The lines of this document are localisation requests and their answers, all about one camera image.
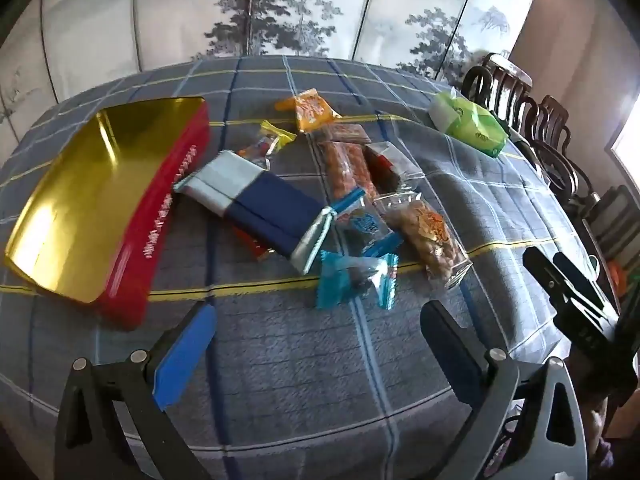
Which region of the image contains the blue-edged clear biscuit packet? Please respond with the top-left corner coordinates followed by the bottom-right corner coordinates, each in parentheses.
top-left (330, 187), bottom-right (403, 259)

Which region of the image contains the dark red clear snack packet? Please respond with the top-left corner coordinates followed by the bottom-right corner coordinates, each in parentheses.
top-left (315, 123), bottom-right (372, 147)

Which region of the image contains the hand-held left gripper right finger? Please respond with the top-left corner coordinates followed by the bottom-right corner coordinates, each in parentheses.
top-left (420, 300), bottom-right (588, 480)

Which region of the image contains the person's purple clothing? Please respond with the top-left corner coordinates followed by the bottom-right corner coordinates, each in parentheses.
top-left (589, 407), bottom-right (617, 480)

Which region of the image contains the dark wooden chair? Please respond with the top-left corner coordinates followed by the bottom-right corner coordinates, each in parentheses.
top-left (515, 94), bottom-right (573, 171)
top-left (460, 52), bottom-right (534, 118)
top-left (532, 140), bottom-right (601, 207)

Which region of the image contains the orange peanut brittle clear packet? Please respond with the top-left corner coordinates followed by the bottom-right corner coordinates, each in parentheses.
top-left (320, 141), bottom-right (382, 207)

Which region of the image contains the bright window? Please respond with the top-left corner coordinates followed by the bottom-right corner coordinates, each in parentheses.
top-left (604, 119), bottom-right (640, 186)

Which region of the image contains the orange snack packet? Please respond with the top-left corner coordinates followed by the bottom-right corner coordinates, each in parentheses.
top-left (275, 88), bottom-right (343, 133)

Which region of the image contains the peanut candy clear packet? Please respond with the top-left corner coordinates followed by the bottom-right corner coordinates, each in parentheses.
top-left (375, 195), bottom-right (473, 289)

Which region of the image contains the blue plaid tablecloth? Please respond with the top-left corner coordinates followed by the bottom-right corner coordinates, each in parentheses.
top-left (0, 55), bottom-right (626, 480)

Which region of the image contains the silver and navy wafer packet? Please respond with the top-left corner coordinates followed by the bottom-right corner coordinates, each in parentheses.
top-left (172, 151), bottom-right (335, 276)

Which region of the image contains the yellow-ended clear candy packet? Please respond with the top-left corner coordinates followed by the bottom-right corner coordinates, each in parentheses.
top-left (235, 120), bottom-right (297, 171)

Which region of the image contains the light blue candy packet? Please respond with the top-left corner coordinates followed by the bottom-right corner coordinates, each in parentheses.
top-left (315, 250), bottom-right (399, 311)

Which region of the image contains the red tin box gold interior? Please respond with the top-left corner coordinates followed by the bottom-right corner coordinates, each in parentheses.
top-left (4, 96), bottom-right (211, 332)

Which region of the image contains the ink landscape folding screen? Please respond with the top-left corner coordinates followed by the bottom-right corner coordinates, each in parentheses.
top-left (0, 0), bottom-right (543, 141)

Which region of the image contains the black sesame bar clear packet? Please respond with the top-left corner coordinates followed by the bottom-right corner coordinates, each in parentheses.
top-left (365, 142), bottom-right (426, 197)

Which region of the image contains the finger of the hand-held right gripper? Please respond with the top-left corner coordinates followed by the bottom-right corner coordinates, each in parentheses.
top-left (522, 247), bottom-right (615, 333)
top-left (554, 251), bottom-right (618, 312)

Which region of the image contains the green tissue pack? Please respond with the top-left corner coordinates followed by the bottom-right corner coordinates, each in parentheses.
top-left (429, 87), bottom-right (510, 159)

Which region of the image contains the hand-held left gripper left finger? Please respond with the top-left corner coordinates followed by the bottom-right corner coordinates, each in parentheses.
top-left (54, 302), bottom-right (218, 480)

